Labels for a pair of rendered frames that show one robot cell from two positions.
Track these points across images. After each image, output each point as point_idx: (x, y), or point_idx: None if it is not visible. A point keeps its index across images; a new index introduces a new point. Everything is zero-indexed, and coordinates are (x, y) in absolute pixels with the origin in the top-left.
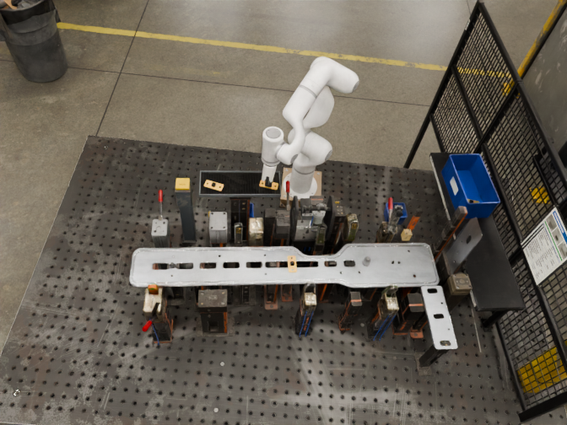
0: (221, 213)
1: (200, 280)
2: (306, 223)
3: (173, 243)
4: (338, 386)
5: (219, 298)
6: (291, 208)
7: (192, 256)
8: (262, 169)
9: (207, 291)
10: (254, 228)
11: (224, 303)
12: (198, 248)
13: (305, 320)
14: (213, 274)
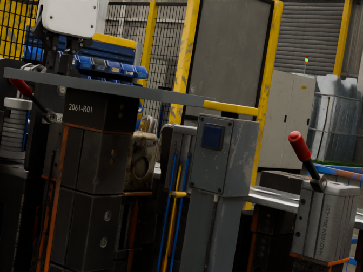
0: (186, 126)
1: (293, 194)
2: (11, 165)
3: None
4: None
5: (281, 172)
6: (33, 128)
7: (281, 199)
8: (94, 1)
9: (295, 177)
10: (142, 132)
11: (278, 171)
12: (259, 195)
13: None
14: (263, 189)
